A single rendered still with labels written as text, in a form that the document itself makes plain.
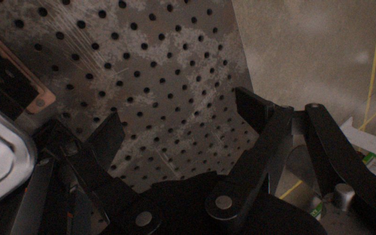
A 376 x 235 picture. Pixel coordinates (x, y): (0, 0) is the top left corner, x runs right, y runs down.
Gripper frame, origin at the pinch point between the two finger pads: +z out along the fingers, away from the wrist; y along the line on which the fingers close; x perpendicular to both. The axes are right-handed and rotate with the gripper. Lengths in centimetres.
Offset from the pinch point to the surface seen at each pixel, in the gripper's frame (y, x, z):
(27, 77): -29.9, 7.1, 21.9
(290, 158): 115, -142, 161
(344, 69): 196, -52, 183
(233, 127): 17, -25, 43
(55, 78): -26.1, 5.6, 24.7
